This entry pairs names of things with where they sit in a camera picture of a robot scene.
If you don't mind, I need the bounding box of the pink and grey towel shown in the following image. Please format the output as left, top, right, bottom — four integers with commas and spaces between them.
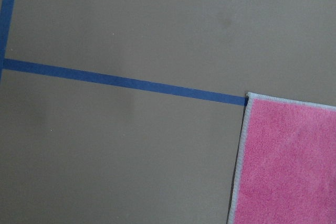
227, 92, 335, 223

